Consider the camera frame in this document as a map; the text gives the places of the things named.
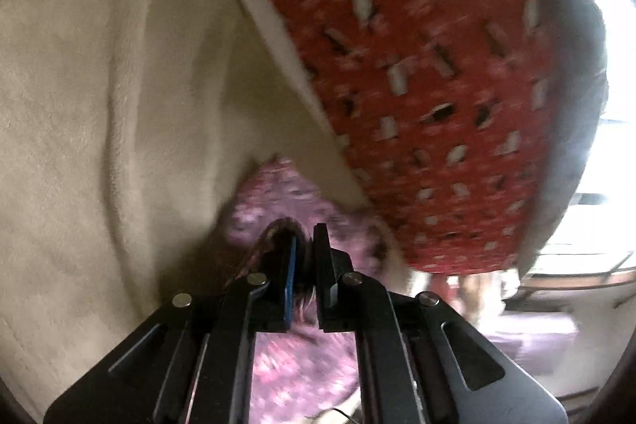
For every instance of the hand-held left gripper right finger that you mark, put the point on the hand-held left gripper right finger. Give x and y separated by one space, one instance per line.
320 270

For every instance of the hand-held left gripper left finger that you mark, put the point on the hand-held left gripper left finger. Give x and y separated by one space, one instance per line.
289 277

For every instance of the purple floral garment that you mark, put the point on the purple floral garment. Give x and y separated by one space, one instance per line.
278 198

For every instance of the red patterned rolled blanket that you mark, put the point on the red patterned rolled blanket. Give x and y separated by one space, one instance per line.
412 81

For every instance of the grey pillow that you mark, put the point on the grey pillow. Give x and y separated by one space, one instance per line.
576 71

